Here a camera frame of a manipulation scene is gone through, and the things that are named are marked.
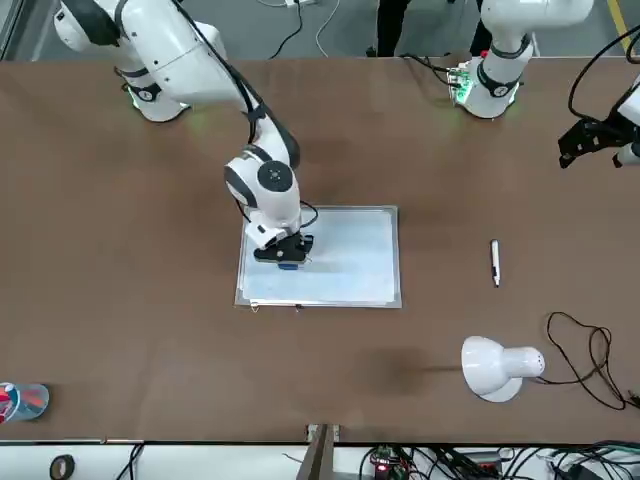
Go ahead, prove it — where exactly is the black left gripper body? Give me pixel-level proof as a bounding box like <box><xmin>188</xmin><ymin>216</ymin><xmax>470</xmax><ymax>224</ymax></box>
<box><xmin>592</xmin><ymin>117</ymin><xmax>637</xmax><ymax>152</ymax></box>

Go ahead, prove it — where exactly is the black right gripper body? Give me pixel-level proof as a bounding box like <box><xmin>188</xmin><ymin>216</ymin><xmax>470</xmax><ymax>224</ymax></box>
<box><xmin>253</xmin><ymin>233</ymin><xmax>318</xmax><ymax>267</ymax></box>

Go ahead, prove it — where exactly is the white and blue marker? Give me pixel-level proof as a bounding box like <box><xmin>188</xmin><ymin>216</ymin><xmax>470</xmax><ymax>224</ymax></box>
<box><xmin>489</xmin><ymin>239</ymin><xmax>503</xmax><ymax>290</ymax></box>

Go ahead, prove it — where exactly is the silver-framed whiteboard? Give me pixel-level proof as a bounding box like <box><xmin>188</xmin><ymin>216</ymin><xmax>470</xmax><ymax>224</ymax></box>
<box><xmin>233</xmin><ymin>203</ymin><xmax>404</xmax><ymax>313</ymax></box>

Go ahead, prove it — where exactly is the person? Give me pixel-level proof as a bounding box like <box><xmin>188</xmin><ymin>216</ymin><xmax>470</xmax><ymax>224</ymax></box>
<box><xmin>374</xmin><ymin>0</ymin><xmax>495</xmax><ymax>58</ymax></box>

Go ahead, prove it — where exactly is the circuit board with red light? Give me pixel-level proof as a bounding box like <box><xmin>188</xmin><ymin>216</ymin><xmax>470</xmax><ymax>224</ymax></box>
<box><xmin>366</xmin><ymin>443</ymin><xmax>407</xmax><ymax>475</ymax></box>

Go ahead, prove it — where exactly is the white desk lamp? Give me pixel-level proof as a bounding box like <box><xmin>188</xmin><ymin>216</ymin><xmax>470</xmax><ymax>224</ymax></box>
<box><xmin>460</xmin><ymin>335</ymin><xmax>547</xmax><ymax>404</ymax></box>

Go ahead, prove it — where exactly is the clear plastic pen cup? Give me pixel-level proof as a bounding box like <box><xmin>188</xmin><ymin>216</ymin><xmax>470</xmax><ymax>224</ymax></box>
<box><xmin>0</xmin><ymin>382</ymin><xmax>51</xmax><ymax>426</ymax></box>

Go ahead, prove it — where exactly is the black tape roll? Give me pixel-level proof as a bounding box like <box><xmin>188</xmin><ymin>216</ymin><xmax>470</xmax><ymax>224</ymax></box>
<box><xmin>49</xmin><ymin>453</ymin><xmax>77</xmax><ymax>480</ymax></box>

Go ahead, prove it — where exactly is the black left arm base cable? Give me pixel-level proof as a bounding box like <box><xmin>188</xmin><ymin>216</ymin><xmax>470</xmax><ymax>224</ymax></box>
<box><xmin>401</xmin><ymin>53</ymin><xmax>464</xmax><ymax>86</ymax></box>

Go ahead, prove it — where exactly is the aluminium frame post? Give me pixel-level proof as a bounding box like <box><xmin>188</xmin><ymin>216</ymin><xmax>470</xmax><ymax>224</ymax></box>
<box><xmin>298</xmin><ymin>422</ymin><xmax>344</xmax><ymax>480</ymax></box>

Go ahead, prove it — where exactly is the white floor cable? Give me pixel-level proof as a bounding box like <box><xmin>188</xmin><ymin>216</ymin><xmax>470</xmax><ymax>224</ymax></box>
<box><xmin>315</xmin><ymin>0</ymin><xmax>342</xmax><ymax>57</ymax></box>

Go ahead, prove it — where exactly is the black floor cable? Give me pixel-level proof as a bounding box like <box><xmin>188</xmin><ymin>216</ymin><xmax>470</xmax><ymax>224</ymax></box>
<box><xmin>269</xmin><ymin>0</ymin><xmax>305</xmax><ymax>61</ymax></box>

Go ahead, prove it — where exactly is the black lamp cable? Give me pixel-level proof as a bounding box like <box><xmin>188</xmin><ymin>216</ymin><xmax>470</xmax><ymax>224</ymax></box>
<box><xmin>538</xmin><ymin>311</ymin><xmax>629</xmax><ymax>412</ymax></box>

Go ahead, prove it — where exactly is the black adapter cable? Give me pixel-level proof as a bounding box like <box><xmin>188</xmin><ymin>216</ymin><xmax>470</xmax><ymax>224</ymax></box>
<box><xmin>116</xmin><ymin>443</ymin><xmax>146</xmax><ymax>480</ymax></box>

